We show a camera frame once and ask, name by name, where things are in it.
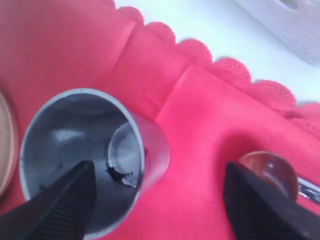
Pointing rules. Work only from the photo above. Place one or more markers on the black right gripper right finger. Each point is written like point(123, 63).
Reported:
point(257, 211)

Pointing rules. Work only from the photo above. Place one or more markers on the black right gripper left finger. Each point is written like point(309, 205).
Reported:
point(61, 211)

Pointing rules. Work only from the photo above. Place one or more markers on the dark wooden spoon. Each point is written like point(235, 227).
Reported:
point(274, 170)

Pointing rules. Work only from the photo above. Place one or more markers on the stainless steel cup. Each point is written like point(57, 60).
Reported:
point(129, 152)

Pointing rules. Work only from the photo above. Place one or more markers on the brown oval plate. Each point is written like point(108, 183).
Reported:
point(9, 143)

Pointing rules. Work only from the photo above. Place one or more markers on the red scalloped cloth mat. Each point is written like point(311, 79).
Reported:
point(209, 111)

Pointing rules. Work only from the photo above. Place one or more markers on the white perforated plastic basket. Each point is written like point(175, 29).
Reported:
point(295, 22)

